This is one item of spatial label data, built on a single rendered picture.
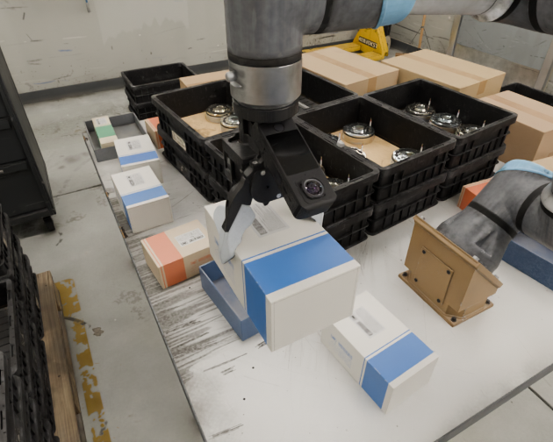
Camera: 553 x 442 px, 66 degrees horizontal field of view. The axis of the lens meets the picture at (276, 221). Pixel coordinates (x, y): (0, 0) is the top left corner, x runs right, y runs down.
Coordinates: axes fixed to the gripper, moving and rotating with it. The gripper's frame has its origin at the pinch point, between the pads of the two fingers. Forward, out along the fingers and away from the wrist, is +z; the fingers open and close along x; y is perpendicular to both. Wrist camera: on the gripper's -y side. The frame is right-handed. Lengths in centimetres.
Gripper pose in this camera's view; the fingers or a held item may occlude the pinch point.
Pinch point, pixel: (276, 248)
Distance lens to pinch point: 56.5
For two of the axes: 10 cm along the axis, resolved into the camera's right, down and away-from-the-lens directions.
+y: -4.8, -5.4, 7.0
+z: 0.0, 7.9, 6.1
